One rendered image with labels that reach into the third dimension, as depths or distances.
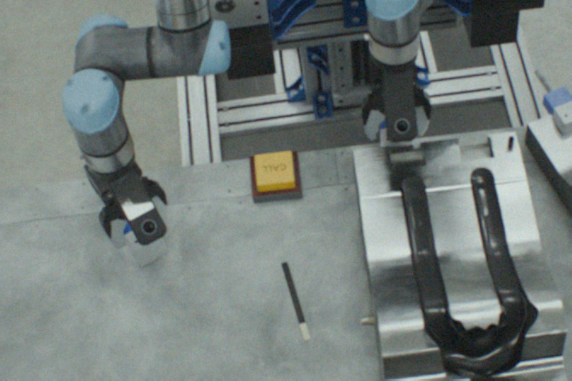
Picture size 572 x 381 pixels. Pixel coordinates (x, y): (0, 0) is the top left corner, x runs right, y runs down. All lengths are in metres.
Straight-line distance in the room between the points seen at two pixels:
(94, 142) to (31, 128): 1.51
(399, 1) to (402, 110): 0.20
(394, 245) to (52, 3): 1.85
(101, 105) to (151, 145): 1.44
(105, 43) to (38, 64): 1.61
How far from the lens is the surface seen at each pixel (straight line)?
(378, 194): 1.74
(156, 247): 1.80
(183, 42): 1.56
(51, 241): 1.89
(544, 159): 1.86
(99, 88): 1.52
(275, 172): 1.84
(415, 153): 1.81
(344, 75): 2.46
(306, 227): 1.82
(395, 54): 1.66
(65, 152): 2.99
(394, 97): 1.71
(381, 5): 1.59
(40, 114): 3.09
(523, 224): 1.73
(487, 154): 1.82
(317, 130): 2.65
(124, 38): 1.60
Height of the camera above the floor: 2.36
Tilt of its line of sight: 56 degrees down
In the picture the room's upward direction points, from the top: 9 degrees counter-clockwise
